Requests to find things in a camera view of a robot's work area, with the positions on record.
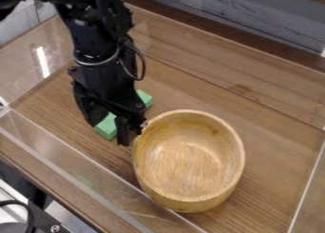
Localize clear acrylic enclosure walls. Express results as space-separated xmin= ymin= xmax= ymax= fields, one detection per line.
xmin=0 ymin=0 xmax=325 ymax=233

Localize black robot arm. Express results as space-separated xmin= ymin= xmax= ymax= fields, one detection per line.
xmin=0 ymin=0 xmax=145 ymax=146

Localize black table mount bracket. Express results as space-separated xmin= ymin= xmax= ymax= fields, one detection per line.
xmin=28 ymin=194 xmax=72 ymax=233

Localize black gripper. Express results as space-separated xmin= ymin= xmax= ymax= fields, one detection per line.
xmin=68 ymin=50 xmax=145 ymax=146

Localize wooden brown bowl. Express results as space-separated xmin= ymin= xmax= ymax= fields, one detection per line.
xmin=132 ymin=109 xmax=244 ymax=213

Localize black cable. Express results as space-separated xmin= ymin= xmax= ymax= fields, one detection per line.
xmin=0 ymin=200 xmax=38 ymax=233

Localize green rectangular block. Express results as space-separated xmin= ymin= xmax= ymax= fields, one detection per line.
xmin=93 ymin=89 xmax=153 ymax=141

